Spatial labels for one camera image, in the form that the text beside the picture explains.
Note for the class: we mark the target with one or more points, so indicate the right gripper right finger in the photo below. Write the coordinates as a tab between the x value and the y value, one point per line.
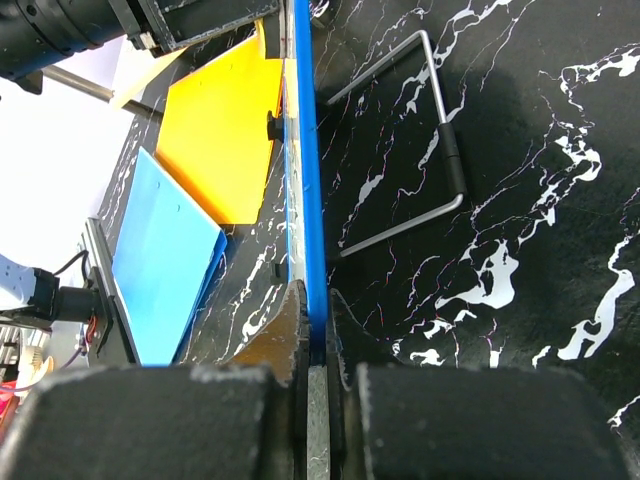
348	344

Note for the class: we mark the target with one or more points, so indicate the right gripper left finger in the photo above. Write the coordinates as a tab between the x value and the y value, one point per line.
281	345

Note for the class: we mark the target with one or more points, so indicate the blue framed whiteboard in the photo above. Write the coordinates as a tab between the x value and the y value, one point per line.
305	231

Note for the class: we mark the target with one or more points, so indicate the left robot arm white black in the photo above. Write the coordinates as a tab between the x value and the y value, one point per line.
36	34

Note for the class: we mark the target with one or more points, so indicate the blue folder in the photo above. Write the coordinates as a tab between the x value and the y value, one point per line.
166	254

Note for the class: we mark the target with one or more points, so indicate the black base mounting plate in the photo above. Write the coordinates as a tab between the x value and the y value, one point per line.
111	344

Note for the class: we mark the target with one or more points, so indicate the orange folder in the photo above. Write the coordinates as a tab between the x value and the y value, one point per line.
213	138

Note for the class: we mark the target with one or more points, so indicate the whiteboard metal stand handle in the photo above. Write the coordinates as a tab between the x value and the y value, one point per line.
451	157

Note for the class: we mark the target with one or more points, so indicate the aluminium rail frame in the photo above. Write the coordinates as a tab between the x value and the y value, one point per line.
93	240

